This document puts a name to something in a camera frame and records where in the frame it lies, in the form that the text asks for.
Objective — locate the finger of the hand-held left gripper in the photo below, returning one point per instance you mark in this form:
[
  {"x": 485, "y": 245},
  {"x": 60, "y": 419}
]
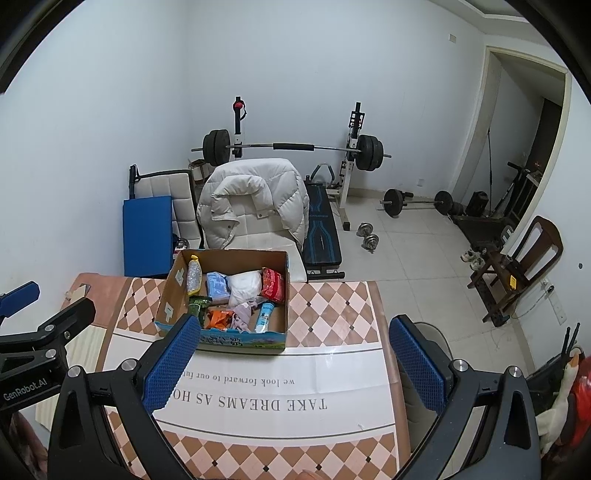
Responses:
[
  {"x": 79, "y": 314},
  {"x": 21, "y": 295}
]

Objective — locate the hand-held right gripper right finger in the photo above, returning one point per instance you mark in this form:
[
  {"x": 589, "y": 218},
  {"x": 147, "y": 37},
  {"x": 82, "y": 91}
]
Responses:
[{"x": 418, "y": 364}]

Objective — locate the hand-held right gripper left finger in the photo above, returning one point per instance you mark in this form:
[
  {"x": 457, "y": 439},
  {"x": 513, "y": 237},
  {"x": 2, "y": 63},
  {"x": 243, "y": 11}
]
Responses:
[{"x": 171, "y": 364}]

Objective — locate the green packet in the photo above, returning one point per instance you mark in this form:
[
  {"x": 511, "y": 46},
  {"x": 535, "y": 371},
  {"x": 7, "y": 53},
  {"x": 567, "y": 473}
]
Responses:
[{"x": 198, "y": 307}]

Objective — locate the orange snack packet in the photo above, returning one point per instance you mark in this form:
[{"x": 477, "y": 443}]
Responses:
[{"x": 219, "y": 319}]

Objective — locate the grey pink cloth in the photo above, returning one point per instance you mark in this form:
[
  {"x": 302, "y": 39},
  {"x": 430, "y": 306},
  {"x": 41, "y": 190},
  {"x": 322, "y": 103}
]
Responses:
[{"x": 244, "y": 316}]

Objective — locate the light blue tissue packet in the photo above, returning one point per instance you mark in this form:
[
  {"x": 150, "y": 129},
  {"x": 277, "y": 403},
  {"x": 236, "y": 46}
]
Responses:
[{"x": 217, "y": 286}]

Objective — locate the yellow snack packet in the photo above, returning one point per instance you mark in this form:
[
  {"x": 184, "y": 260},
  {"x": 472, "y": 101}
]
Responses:
[{"x": 194, "y": 274}]

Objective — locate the light blue tube packet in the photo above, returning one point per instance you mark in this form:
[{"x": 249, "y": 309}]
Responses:
[{"x": 264, "y": 316}]

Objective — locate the white soft bag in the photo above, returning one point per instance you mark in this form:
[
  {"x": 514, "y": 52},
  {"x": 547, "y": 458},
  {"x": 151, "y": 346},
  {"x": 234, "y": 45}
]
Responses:
[{"x": 244, "y": 286}]

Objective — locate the cardboard box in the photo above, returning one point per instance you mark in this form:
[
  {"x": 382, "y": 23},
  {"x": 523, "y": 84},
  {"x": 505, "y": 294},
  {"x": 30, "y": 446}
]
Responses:
[{"x": 277, "y": 339}]

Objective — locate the red pink packet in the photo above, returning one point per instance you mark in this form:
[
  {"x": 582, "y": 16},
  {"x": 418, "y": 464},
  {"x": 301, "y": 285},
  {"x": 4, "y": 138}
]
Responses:
[{"x": 273, "y": 284}]

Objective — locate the cardboard scraps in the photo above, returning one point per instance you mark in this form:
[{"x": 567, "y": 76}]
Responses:
[{"x": 78, "y": 293}]

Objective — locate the grey shell chair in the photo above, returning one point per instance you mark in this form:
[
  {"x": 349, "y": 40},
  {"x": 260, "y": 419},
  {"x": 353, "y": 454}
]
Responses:
[{"x": 431, "y": 330}]

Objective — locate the beige striped mat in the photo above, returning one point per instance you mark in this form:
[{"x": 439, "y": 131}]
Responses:
[{"x": 99, "y": 346}]

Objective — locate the blue folded mat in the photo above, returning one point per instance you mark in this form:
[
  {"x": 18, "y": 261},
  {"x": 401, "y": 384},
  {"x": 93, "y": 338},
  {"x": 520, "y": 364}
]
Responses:
[{"x": 145, "y": 235}]

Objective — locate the white shoe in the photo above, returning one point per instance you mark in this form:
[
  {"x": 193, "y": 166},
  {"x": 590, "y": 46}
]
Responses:
[
  {"x": 466, "y": 255},
  {"x": 478, "y": 263}
]

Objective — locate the chrome dumbbell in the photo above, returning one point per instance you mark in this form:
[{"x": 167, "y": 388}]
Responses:
[
  {"x": 371, "y": 242},
  {"x": 364, "y": 228}
]

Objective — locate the white goose plush toy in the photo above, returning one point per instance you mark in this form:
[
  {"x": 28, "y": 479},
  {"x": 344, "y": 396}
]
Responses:
[{"x": 556, "y": 415}]

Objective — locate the black router antennas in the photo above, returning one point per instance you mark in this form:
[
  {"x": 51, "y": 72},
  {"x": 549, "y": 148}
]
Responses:
[{"x": 570, "y": 339}]

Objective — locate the white quilted folding chair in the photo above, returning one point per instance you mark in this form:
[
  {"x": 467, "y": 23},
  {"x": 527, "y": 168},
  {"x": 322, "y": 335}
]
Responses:
[{"x": 180, "y": 189}]

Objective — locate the short barbell with black plates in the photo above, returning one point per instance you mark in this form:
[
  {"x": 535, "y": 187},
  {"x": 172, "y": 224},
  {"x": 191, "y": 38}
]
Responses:
[{"x": 393, "y": 202}]

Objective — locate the black blue weight bench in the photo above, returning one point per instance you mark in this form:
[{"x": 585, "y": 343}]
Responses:
[{"x": 321, "y": 230}]

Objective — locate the red bag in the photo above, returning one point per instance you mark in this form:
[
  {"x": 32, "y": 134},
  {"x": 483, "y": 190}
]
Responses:
[{"x": 581, "y": 406}]

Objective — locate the black speaker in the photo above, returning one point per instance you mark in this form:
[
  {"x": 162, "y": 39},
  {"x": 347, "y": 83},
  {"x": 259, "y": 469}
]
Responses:
[{"x": 478, "y": 203}]

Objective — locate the white barbell rack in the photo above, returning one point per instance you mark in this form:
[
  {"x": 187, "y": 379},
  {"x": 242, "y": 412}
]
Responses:
[{"x": 346, "y": 203}]

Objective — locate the dark wooden chair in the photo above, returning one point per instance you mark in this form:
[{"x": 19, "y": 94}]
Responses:
[{"x": 545, "y": 240}]

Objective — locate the white puffer jacket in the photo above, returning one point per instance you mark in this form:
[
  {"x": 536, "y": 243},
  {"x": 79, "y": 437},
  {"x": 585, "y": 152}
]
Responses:
[{"x": 249, "y": 194}]

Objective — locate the black kick scooter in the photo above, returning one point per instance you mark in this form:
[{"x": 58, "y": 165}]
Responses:
[{"x": 517, "y": 184}]

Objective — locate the long barbell with black plates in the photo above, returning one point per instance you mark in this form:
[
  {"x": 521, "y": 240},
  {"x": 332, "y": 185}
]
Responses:
[{"x": 258, "y": 146}]

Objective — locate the cream door frame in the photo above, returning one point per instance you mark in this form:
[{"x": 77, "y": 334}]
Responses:
[{"x": 482, "y": 115}]

